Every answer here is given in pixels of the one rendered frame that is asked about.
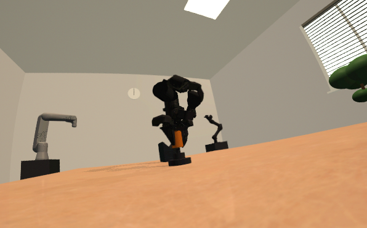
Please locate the orange knob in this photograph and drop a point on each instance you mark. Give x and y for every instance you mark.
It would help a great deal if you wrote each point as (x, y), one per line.
(178, 140)

